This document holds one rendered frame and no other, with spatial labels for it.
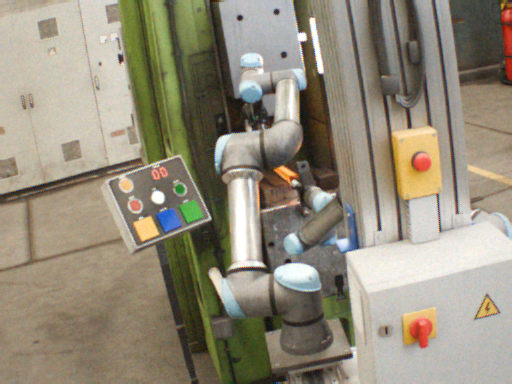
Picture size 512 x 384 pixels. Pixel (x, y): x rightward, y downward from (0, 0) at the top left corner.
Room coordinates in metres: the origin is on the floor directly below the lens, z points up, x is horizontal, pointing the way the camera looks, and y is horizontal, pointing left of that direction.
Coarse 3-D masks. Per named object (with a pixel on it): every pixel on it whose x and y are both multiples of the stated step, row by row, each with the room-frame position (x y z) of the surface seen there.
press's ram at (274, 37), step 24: (240, 0) 2.72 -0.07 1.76; (264, 0) 2.74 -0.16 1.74; (288, 0) 2.76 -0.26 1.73; (216, 24) 2.83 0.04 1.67; (240, 24) 2.72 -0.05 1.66; (264, 24) 2.74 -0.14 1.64; (288, 24) 2.76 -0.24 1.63; (240, 48) 2.72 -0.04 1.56; (264, 48) 2.73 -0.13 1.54; (288, 48) 2.75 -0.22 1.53; (240, 72) 2.71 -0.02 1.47; (264, 72) 2.73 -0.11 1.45; (240, 96) 2.71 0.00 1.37
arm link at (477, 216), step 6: (474, 210) 1.85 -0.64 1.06; (480, 210) 1.85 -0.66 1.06; (474, 216) 1.82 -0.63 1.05; (480, 216) 1.82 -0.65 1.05; (486, 216) 1.81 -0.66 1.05; (492, 216) 1.82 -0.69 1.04; (498, 216) 1.82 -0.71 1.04; (504, 216) 1.82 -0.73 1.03; (474, 222) 1.81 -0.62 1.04; (480, 222) 1.80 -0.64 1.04; (492, 222) 1.79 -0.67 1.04; (498, 222) 1.79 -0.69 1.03; (504, 222) 1.79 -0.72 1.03; (498, 228) 1.76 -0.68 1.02; (504, 228) 1.77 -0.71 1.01; (510, 228) 1.79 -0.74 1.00; (504, 234) 1.76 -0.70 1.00; (510, 234) 1.78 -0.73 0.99
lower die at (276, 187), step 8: (288, 168) 2.93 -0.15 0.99; (264, 176) 2.88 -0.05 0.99; (272, 176) 2.86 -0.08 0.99; (280, 176) 2.81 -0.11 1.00; (264, 184) 2.79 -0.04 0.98; (272, 184) 2.74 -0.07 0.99; (280, 184) 2.73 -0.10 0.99; (288, 184) 2.74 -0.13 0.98; (264, 192) 2.72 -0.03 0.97; (272, 192) 2.72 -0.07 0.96; (280, 192) 2.73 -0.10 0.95; (288, 192) 2.74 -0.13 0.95; (264, 200) 2.72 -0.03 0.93; (272, 200) 2.72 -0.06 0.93; (280, 200) 2.73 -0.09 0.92
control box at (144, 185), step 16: (176, 160) 2.61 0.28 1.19; (128, 176) 2.49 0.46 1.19; (144, 176) 2.51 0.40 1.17; (160, 176) 2.54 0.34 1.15; (176, 176) 2.57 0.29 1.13; (112, 192) 2.42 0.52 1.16; (128, 192) 2.45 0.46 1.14; (144, 192) 2.47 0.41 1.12; (160, 192) 2.50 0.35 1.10; (192, 192) 2.56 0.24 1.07; (112, 208) 2.43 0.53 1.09; (128, 208) 2.41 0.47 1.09; (144, 208) 2.43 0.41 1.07; (160, 208) 2.46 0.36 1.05; (176, 208) 2.49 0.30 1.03; (128, 224) 2.37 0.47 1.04; (192, 224) 2.47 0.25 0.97; (128, 240) 2.37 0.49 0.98; (160, 240) 2.40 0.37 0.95
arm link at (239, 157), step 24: (240, 144) 1.93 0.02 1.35; (216, 168) 1.94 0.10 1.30; (240, 168) 1.89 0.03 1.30; (264, 168) 1.94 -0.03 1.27; (240, 192) 1.87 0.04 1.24; (240, 216) 1.83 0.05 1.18; (240, 240) 1.79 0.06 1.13; (240, 264) 1.74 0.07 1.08; (264, 264) 1.76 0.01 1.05; (240, 288) 1.69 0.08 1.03; (264, 288) 1.68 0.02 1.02; (240, 312) 1.67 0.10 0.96; (264, 312) 1.67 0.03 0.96
